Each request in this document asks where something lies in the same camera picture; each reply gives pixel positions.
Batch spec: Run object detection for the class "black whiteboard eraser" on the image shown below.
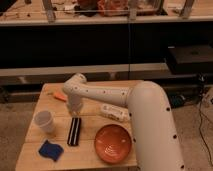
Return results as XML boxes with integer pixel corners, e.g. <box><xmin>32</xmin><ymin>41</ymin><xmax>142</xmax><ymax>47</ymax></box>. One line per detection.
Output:
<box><xmin>67</xmin><ymin>117</ymin><xmax>81</xmax><ymax>146</ymax></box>

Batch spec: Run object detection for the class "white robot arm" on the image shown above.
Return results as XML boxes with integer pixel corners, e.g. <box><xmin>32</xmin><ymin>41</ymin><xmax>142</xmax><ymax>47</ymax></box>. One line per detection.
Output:
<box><xmin>62</xmin><ymin>73</ymin><xmax>185</xmax><ymax>171</ymax></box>

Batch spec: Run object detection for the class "orange carrot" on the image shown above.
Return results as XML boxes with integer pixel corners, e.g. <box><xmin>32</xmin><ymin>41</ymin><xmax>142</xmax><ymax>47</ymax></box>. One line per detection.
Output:
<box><xmin>53</xmin><ymin>92</ymin><xmax>67</xmax><ymax>102</ymax></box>

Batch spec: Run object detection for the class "white paper cup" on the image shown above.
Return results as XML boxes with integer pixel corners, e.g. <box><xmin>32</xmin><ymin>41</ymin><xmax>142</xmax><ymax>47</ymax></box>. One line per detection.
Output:
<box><xmin>34</xmin><ymin>111</ymin><xmax>54</xmax><ymax>133</ymax></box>

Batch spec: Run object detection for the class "white plastic bottle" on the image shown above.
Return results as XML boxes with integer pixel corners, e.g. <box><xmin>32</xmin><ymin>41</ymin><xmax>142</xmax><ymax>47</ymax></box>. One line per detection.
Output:
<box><xmin>100</xmin><ymin>103</ymin><xmax>130</xmax><ymax>122</ymax></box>

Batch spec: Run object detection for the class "blue cloth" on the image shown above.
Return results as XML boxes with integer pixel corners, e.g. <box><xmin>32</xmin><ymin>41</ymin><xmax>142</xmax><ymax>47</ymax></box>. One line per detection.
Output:
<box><xmin>38</xmin><ymin>140</ymin><xmax>64</xmax><ymax>162</ymax></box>

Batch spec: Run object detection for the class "orange bowl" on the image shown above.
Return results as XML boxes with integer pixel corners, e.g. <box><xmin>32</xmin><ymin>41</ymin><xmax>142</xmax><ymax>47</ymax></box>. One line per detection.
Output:
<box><xmin>94</xmin><ymin>124</ymin><xmax>132</xmax><ymax>164</ymax></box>

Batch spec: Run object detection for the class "black box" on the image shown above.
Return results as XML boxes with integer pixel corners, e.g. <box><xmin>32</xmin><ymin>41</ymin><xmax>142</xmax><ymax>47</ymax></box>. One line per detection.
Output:
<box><xmin>165</xmin><ymin>45</ymin><xmax>213</xmax><ymax>74</ymax></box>

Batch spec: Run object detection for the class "black cable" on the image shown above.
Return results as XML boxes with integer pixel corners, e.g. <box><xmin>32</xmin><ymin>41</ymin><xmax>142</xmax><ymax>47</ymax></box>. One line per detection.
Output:
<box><xmin>197</xmin><ymin>74</ymin><xmax>213</xmax><ymax>168</ymax></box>

